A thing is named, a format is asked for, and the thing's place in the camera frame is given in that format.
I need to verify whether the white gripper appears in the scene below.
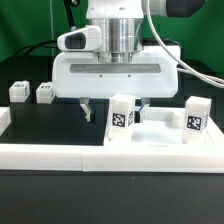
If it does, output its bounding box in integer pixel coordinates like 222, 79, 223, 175
52, 46, 178, 123

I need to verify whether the white square tabletop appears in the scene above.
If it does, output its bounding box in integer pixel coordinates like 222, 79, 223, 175
104, 108, 222, 147

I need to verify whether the white U-shaped fence obstacle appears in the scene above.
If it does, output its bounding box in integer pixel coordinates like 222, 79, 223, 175
0, 106, 224, 174

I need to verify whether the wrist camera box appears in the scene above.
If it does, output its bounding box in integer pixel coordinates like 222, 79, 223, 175
57, 25, 102, 52

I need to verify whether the black cable bundle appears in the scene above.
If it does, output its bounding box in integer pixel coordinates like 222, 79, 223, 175
13, 0, 79, 58

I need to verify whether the white hanging cable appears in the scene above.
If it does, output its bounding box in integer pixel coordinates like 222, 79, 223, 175
49, 0, 55, 57

